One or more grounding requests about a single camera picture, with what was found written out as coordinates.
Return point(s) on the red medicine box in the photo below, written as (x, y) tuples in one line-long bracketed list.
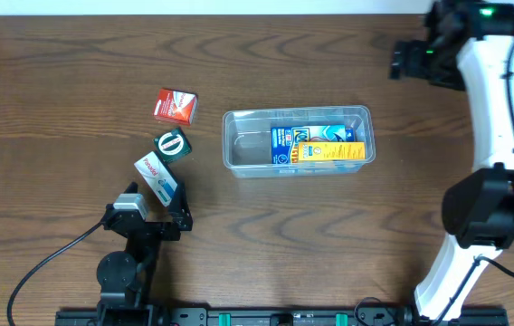
[(175, 106)]

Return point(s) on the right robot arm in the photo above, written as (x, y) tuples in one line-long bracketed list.
[(469, 46)]

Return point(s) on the blue Kool Fever box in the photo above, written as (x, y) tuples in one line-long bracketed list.
[(285, 140)]

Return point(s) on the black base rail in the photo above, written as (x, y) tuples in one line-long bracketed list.
[(363, 315)]

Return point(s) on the white Panadol box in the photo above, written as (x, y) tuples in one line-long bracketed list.
[(158, 176)]

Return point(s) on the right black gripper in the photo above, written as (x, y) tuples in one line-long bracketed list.
[(398, 59)]

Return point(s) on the yellow medicine box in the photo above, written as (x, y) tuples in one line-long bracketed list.
[(327, 151)]

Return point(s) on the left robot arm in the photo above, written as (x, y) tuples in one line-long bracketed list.
[(126, 276)]

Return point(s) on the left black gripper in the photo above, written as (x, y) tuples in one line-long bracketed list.
[(181, 217)]

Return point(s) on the clear plastic container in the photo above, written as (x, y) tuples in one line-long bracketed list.
[(247, 139)]

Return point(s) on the green round-logo box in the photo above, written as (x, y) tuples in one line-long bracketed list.
[(172, 145)]

